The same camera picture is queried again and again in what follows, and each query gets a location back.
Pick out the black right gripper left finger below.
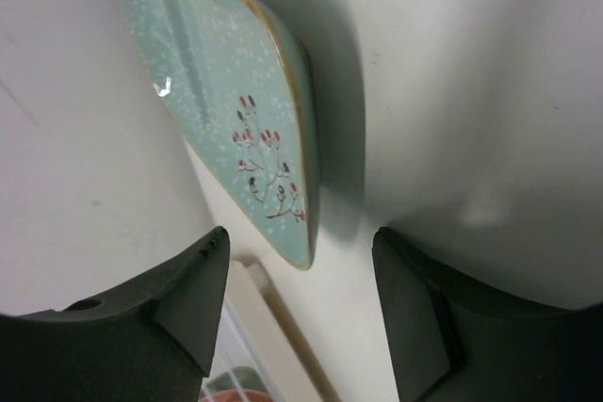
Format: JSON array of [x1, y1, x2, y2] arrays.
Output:
[[1, 227, 230, 401]]

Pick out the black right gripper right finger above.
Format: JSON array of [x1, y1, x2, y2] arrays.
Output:
[[372, 227, 602, 401]]

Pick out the light blue rectangular plate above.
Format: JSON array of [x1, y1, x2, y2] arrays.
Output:
[[120, 0, 320, 270]]

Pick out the clear plastic dish rack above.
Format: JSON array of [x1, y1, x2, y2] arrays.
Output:
[[199, 260, 339, 402]]

